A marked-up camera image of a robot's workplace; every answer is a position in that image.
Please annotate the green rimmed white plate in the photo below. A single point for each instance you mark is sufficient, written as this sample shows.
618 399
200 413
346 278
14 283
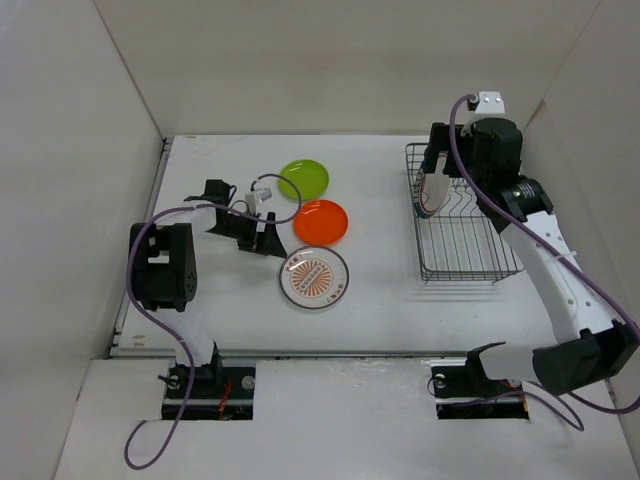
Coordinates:
430 190

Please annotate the black wire dish rack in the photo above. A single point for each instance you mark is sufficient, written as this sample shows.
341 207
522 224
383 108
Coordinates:
455 242

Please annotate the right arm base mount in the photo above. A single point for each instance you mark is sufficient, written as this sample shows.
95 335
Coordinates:
459 397

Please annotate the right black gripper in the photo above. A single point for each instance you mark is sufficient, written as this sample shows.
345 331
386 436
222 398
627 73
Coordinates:
440 140

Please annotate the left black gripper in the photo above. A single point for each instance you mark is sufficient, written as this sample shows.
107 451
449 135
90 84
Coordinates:
268 243

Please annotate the lime green plate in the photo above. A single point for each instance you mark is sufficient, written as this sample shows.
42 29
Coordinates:
309 176

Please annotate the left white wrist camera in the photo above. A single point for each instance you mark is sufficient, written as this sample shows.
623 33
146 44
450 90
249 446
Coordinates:
251 201

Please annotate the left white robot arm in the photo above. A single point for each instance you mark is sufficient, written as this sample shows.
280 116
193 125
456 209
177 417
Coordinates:
162 276

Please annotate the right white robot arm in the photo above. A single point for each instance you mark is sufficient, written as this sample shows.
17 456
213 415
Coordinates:
594 338

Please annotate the orange sunburst patterned plate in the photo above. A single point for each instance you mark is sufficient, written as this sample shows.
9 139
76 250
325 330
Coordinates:
314 277

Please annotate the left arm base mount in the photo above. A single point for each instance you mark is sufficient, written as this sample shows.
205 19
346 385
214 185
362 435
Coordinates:
229 397

